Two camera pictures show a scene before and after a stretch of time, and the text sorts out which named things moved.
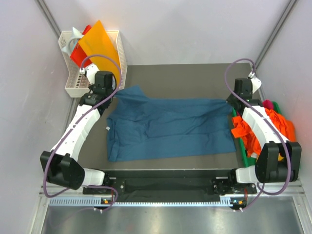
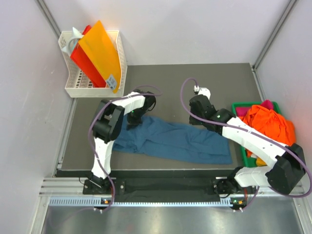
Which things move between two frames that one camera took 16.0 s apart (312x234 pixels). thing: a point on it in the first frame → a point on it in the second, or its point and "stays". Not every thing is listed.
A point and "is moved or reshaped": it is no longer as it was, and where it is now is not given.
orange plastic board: x=96 y=41 stays
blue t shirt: x=148 y=127 is moved or reshaped
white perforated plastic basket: x=77 y=85 stays
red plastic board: x=78 y=53 stays
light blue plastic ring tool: x=71 y=45 stays
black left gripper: x=90 y=87 → x=131 y=122
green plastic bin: x=249 y=162 stays
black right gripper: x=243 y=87 → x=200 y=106
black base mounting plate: x=171 y=186 stays
